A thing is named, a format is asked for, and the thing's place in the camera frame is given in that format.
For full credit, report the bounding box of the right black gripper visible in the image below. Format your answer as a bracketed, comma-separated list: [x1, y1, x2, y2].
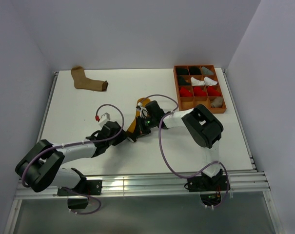
[132, 116, 157, 139]

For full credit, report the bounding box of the mustard yellow striped sock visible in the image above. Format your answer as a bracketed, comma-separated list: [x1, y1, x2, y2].
[126, 97, 151, 142]

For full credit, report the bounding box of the tan sock with red cuff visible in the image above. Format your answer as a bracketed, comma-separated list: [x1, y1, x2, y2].
[210, 97, 223, 108]

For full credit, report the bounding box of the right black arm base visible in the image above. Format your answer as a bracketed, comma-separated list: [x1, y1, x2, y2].
[184, 174, 231, 207]

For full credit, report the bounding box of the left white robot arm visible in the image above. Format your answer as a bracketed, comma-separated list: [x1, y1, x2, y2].
[15, 121, 127, 195]

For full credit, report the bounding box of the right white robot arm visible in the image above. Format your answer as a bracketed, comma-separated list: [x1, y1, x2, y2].
[127, 100, 225, 190]

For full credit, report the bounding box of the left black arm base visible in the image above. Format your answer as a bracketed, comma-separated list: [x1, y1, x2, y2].
[57, 179, 102, 213]

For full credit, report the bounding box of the red rolled sock left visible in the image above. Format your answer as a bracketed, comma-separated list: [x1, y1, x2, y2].
[179, 87, 193, 98]

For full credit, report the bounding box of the red rolled sock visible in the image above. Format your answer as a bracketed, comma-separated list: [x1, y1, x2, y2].
[206, 86, 222, 97]
[179, 87, 193, 98]
[193, 86, 207, 97]

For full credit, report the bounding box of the black rolled sock middle-left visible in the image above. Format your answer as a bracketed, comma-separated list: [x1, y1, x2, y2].
[177, 76, 191, 86]

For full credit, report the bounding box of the red rolled sock middle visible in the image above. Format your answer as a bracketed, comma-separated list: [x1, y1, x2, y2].
[193, 86, 207, 97]

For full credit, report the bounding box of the orange compartment organizer box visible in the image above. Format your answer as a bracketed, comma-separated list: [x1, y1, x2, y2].
[173, 64, 227, 114]

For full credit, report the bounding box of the black rolled sock back-left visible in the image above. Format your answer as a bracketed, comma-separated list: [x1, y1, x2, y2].
[176, 67, 189, 76]

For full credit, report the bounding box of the white rolled sock middle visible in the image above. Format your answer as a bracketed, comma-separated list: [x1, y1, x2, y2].
[191, 77, 205, 86]

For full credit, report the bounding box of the white rolled sock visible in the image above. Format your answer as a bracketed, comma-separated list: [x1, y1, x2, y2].
[204, 77, 218, 86]
[191, 77, 205, 86]

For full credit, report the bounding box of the black rolled sock back-middle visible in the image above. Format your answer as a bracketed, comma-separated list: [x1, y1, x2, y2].
[188, 66, 201, 75]

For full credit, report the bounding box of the red rolled sock right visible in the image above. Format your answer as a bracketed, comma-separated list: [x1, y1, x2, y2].
[206, 86, 222, 97]

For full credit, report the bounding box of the brown sock on table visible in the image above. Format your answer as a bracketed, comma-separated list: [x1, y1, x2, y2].
[71, 66, 108, 92]

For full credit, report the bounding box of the white rolled sock right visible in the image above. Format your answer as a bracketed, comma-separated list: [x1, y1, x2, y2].
[204, 77, 218, 86]

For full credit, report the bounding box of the grey rolled sock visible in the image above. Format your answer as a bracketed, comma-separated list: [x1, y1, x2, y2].
[201, 66, 214, 76]

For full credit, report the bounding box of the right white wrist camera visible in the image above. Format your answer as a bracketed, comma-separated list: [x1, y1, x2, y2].
[136, 102, 148, 118]

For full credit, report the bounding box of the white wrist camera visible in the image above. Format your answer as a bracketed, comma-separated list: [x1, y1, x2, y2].
[136, 102, 148, 118]
[95, 113, 111, 127]

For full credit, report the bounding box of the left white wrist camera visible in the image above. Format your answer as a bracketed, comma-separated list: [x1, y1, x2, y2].
[95, 113, 111, 127]

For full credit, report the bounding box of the aluminium frame rail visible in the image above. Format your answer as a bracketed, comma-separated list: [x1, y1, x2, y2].
[14, 172, 271, 200]

